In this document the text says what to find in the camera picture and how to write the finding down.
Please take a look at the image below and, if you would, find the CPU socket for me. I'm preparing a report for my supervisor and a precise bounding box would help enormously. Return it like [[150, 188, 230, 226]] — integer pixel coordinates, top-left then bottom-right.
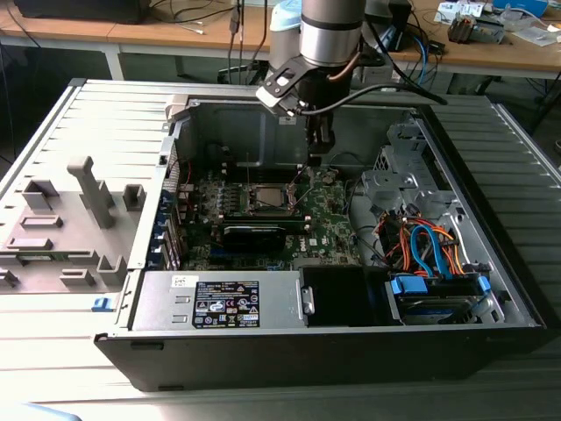
[[245, 180, 304, 217]]

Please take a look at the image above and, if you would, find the black flat device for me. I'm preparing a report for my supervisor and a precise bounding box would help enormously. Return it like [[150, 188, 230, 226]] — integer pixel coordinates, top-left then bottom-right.
[[12, 0, 153, 25]]

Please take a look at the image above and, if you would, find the grey parts rack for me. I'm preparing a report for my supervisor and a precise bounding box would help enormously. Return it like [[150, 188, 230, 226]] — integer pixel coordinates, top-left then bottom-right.
[[0, 155, 148, 295]]

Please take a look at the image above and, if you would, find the white printed card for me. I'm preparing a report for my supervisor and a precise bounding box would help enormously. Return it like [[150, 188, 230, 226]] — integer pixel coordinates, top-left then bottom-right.
[[436, 1, 486, 18]]

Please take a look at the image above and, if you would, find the thin hanging cable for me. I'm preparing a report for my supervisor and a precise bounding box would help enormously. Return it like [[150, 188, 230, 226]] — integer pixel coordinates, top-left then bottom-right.
[[225, 0, 243, 87]]

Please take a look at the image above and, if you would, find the green motherboard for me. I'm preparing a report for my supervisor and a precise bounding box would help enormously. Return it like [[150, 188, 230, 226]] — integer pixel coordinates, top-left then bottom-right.
[[177, 164, 365, 271]]

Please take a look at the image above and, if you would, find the clear plastic bag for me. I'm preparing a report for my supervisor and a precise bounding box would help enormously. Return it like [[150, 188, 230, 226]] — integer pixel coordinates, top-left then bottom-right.
[[510, 25, 560, 48]]

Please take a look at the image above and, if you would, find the hard disk in blue carrier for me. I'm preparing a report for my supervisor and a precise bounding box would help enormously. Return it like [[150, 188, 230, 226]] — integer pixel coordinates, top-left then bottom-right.
[[385, 271, 496, 326]]

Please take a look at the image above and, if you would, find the grey power supply unit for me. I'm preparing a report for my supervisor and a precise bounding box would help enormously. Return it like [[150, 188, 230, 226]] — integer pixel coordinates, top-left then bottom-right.
[[129, 269, 310, 332]]

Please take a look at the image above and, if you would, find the pale blue rounded object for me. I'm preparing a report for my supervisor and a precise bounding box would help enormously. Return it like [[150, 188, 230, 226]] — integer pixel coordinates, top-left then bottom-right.
[[24, 402, 82, 421]]

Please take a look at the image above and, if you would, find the black open PC case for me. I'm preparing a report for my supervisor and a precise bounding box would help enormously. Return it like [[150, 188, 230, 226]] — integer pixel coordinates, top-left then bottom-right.
[[94, 89, 549, 393]]

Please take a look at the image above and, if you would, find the blue box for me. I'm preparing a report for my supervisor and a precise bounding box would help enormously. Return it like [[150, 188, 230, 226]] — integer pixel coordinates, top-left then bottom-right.
[[491, 0, 550, 18]]

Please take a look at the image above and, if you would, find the grey metal drive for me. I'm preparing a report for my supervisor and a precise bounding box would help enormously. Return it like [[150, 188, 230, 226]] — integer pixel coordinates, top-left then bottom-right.
[[475, 15, 508, 45]]

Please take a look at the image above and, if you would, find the blue network cable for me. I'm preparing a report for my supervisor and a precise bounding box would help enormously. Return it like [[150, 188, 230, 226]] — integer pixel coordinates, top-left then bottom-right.
[[415, 37, 435, 84]]

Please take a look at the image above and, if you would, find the silver CPU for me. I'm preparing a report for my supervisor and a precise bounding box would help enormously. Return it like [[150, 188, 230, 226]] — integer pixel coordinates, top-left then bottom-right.
[[255, 186, 290, 210]]

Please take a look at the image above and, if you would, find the CPU cooler heat sink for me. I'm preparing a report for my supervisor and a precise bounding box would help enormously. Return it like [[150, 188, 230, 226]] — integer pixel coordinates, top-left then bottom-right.
[[446, 11, 478, 45]]

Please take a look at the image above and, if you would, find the blue data wire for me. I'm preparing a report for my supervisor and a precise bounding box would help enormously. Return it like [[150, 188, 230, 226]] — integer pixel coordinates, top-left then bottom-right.
[[409, 221, 457, 282]]

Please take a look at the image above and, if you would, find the grey plastic corner block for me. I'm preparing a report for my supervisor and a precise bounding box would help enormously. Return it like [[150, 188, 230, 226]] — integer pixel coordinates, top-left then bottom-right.
[[165, 94, 194, 122]]

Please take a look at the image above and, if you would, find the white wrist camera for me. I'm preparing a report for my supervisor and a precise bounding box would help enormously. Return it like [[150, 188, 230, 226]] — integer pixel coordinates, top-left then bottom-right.
[[255, 56, 308, 118]]

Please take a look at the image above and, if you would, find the orange wire bundle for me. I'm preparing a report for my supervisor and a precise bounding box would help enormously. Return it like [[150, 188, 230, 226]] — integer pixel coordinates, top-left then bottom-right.
[[376, 214, 468, 277]]

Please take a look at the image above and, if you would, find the black upright device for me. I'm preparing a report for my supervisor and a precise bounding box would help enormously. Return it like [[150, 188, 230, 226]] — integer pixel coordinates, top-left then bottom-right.
[[388, 0, 414, 53]]

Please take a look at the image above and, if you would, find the thin black fan wire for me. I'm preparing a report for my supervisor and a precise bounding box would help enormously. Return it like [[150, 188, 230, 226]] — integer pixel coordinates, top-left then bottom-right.
[[333, 151, 367, 176]]

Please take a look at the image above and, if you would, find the wooden desk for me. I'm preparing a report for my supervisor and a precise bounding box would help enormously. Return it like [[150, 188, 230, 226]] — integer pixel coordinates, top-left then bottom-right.
[[0, 0, 273, 82], [385, 0, 561, 82]]

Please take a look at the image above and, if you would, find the black camera cable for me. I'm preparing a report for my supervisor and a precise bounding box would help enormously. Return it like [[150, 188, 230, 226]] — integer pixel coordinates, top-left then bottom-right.
[[300, 82, 448, 116]]

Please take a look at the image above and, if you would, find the graphics card with black cooler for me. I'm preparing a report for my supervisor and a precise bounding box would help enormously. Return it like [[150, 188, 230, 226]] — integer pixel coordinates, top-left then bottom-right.
[[221, 224, 288, 254]]

